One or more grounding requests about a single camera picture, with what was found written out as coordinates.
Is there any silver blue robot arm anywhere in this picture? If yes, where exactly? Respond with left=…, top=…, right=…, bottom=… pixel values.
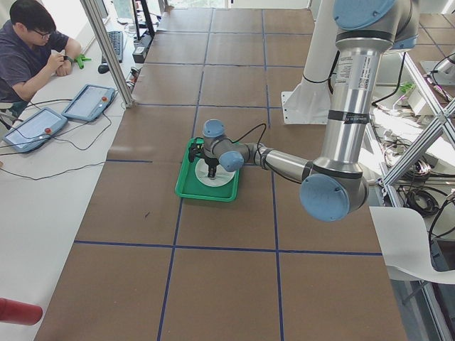
left=199, top=1, right=419, bottom=222

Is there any red cylinder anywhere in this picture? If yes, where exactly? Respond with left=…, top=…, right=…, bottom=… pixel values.
left=1, top=298, right=43, bottom=325

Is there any far blue teach pendant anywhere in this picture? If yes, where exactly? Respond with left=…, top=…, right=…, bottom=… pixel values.
left=61, top=84, right=115, bottom=121

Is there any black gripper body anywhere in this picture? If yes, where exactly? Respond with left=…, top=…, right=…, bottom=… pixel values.
left=205, top=156, right=218, bottom=171

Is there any white round plate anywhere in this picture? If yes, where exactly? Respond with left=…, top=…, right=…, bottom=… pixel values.
left=195, top=159, right=235, bottom=187

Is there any black keyboard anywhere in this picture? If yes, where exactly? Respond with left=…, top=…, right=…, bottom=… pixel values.
left=107, top=31, right=124, bottom=63

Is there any green plastic toy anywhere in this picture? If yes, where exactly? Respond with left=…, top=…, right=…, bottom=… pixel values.
left=74, top=54, right=92, bottom=70

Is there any blue teach pendant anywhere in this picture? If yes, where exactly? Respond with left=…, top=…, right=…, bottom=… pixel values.
left=61, top=84, right=115, bottom=121
left=3, top=107, right=68, bottom=153

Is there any white paper sheet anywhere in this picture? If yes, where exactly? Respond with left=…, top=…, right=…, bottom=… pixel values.
left=370, top=206, right=454, bottom=285

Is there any seated person in blue shirt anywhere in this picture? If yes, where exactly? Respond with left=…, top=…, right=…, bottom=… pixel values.
left=1, top=1, right=82, bottom=103

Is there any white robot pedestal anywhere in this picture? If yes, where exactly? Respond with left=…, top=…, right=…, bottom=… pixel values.
left=282, top=0, right=338, bottom=124

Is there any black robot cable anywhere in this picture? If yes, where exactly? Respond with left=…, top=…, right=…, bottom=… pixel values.
left=227, top=123, right=268, bottom=146

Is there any near blue teach pendant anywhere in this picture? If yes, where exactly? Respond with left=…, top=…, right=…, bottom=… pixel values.
left=3, top=107, right=68, bottom=153

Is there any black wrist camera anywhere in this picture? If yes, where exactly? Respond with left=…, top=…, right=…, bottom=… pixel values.
left=188, top=137, right=205, bottom=163

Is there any grey aluminium frame post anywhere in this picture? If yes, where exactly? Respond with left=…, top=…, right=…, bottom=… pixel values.
left=80, top=0, right=134, bottom=109

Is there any right aluminium frame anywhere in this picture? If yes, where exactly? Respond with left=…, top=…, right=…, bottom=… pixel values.
left=382, top=53, right=454, bottom=189

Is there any green plastic tray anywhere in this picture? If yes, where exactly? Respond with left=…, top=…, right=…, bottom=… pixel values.
left=175, top=138, right=240, bottom=202

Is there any black computer mouse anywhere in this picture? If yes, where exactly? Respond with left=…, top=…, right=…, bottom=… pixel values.
left=97, top=63, right=109, bottom=74

